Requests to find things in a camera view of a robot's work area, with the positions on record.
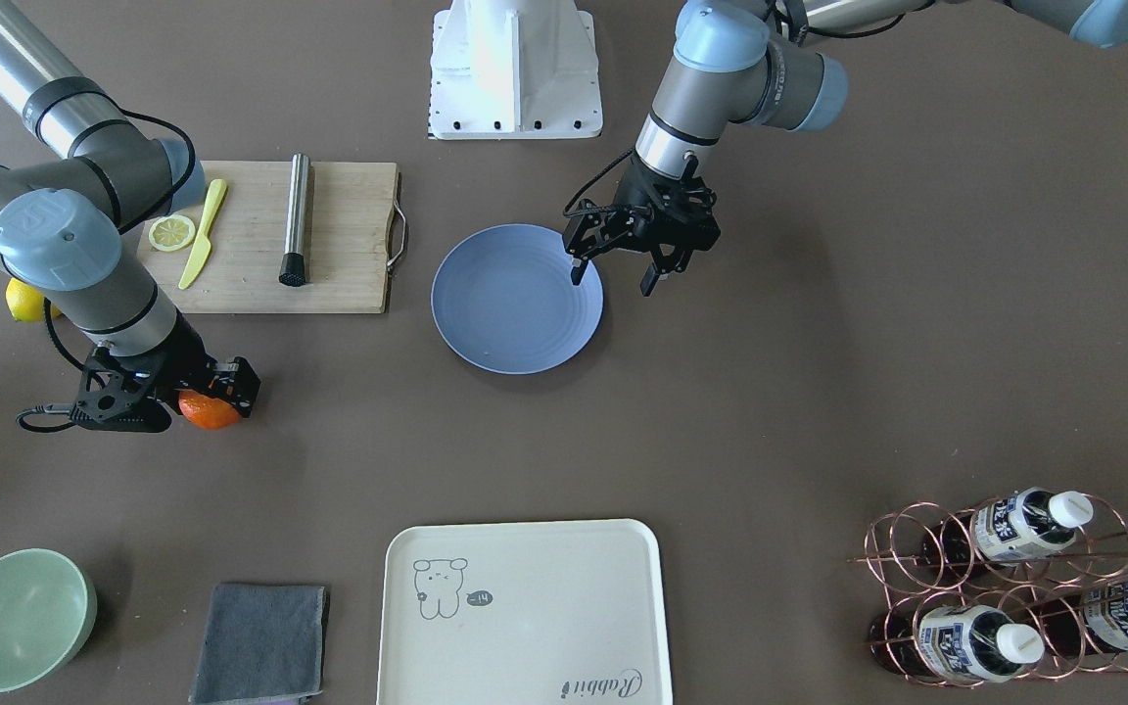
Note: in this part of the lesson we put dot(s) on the blue round plate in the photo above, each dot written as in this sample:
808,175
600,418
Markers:
503,300

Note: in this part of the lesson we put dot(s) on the green bowl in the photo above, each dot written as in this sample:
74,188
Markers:
48,607

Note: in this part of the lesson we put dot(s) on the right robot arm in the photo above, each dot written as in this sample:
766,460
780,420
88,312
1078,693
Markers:
62,231

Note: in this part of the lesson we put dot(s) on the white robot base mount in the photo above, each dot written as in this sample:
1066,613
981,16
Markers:
524,70

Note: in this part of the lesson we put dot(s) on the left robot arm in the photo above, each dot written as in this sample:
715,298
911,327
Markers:
733,62

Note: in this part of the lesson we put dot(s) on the tea bottle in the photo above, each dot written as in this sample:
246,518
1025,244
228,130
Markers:
953,642
1094,622
1030,524

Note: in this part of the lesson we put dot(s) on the grey folded cloth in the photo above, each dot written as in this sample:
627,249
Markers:
262,645

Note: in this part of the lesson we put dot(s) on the steel muddler black tip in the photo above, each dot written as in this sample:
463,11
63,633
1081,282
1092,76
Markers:
293,270

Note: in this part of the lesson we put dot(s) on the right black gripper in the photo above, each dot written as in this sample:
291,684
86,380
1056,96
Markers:
182,360

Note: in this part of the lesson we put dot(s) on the yellow lemon upper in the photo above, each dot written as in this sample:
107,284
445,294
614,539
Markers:
25,303

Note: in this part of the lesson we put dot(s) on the yellow plastic knife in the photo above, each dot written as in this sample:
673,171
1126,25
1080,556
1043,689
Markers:
202,246

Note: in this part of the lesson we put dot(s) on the tea bottle front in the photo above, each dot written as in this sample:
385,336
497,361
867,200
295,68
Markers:
953,642

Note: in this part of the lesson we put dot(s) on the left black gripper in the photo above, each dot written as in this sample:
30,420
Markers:
639,188

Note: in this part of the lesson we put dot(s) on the lemon half upper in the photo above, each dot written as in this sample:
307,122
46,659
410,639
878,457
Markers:
172,233

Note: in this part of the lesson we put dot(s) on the bamboo cutting board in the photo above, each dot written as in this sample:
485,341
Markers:
348,244

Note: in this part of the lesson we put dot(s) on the copper wire bottle rack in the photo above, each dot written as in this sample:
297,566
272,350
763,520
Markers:
1029,585

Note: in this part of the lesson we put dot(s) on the cream rabbit tray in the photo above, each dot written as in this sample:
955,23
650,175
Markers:
561,612

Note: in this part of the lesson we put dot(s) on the orange fruit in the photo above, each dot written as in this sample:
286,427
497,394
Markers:
206,412

